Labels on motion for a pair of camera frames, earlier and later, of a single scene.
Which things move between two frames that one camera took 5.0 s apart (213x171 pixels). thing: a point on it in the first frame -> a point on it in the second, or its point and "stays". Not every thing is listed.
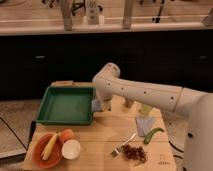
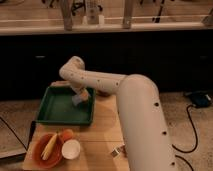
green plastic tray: (67, 106) stays
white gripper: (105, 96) -> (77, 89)
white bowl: (71, 149) stays
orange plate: (54, 155) stays
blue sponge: (96, 105) -> (76, 99)
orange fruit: (66, 134) stays
